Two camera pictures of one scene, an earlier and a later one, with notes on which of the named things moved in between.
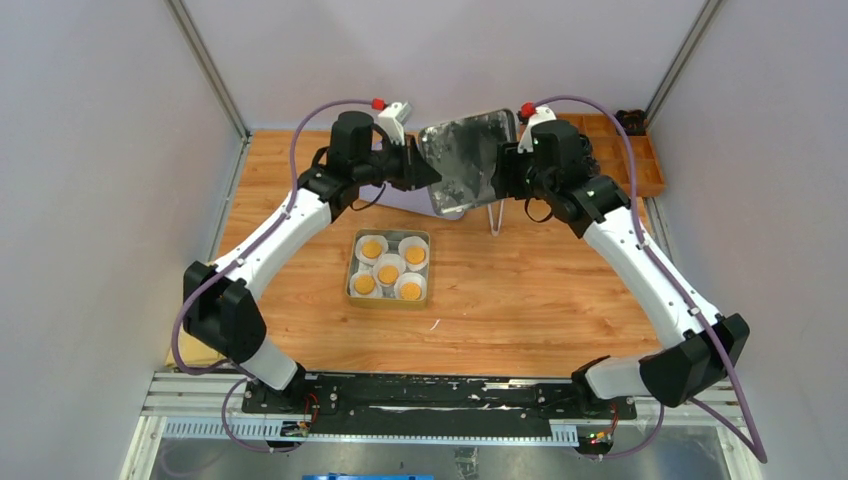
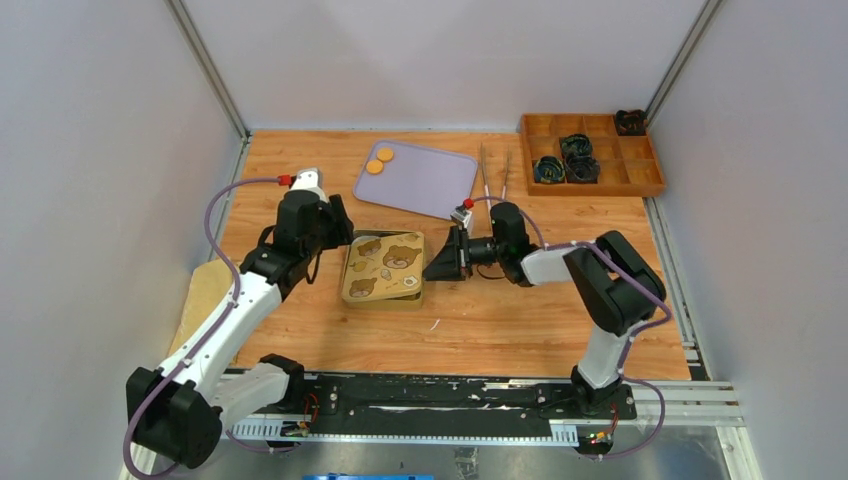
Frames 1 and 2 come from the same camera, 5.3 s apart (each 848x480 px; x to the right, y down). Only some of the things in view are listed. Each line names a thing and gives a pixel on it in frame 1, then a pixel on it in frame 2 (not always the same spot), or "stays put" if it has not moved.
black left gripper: x=414 y=170 → x=341 y=226
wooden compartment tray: x=611 y=152 stays put
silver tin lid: x=462 y=152 → x=383 y=267
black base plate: x=435 y=404 stays put
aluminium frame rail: x=209 y=67 stays put
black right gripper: x=508 y=161 → x=454 y=262
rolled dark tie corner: x=632 y=121 stays put
